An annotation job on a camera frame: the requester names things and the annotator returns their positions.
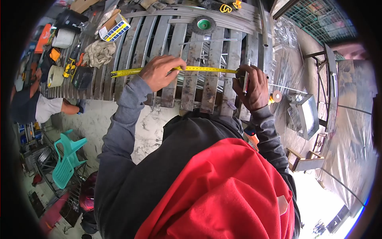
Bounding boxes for long thin steel rod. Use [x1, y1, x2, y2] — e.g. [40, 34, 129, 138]
[267, 83, 308, 95]

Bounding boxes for white marker pen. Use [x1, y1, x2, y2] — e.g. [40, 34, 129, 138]
[243, 59, 251, 97]

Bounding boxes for white plastic container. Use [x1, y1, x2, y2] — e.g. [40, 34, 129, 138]
[52, 28, 76, 49]

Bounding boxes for round steel tube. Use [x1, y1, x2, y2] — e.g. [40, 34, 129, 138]
[258, 0, 269, 48]

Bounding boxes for blue yellow cardboard box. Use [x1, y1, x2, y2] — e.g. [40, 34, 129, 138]
[98, 13, 131, 42]

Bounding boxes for person's left hand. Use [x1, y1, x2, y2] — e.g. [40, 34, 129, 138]
[138, 55, 187, 92]

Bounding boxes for black steel frame stand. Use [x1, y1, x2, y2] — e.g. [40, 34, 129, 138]
[304, 44, 340, 132]

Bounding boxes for beige work gloves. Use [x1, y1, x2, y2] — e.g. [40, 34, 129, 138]
[83, 39, 116, 69]

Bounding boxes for black bucket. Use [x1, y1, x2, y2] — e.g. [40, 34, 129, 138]
[55, 9, 89, 30]

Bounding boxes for small orange box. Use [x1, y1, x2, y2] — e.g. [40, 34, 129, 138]
[49, 47, 62, 62]

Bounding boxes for person's right hand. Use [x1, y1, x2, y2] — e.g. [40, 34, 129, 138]
[232, 64, 270, 113]

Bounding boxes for person's left thumb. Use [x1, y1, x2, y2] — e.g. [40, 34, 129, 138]
[160, 70, 180, 89]

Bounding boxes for grey sheet metal box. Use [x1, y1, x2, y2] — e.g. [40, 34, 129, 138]
[286, 94, 320, 141]

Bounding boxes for person's body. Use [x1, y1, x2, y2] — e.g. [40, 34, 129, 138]
[94, 109, 301, 239]

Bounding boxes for green wire mesh fence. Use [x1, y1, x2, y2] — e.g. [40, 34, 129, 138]
[283, 0, 359, 46]

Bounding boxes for turquoise plastic chair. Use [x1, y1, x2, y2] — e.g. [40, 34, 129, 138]
[52, 129, 88, 190]

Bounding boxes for orange blue tool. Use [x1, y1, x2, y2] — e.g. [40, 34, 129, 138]
[243, 125, 260, 151]

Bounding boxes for yellow black cordless drill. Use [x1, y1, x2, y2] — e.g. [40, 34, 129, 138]
[62, 45, 83, 79]

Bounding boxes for orange tool case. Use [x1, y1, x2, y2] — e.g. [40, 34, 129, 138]
[34, 24, 53, 54]

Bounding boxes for clear plastic sheet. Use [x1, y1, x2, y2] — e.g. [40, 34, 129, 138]
[316, 59, 379, 210]

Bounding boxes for slatted steel gate frame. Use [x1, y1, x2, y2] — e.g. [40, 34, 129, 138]
[40, 5, 274, 122]

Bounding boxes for yellow tape measure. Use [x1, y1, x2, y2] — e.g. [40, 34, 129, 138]
[110, 66, 249, 90]

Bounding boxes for person's left index finger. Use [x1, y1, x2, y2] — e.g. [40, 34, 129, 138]
[169, 57, 187, 72]

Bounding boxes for small steel frame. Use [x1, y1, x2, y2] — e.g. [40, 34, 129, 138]
[286, 148, 326, 173]

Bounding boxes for grinding disc with green centre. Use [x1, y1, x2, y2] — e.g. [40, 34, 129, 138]
[192, 16, 217, 36]

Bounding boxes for person's right fingers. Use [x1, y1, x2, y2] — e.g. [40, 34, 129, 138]
[232, 68, 249, 100]

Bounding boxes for black battery pack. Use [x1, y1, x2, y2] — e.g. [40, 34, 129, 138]
[71, 66, 94, 91]

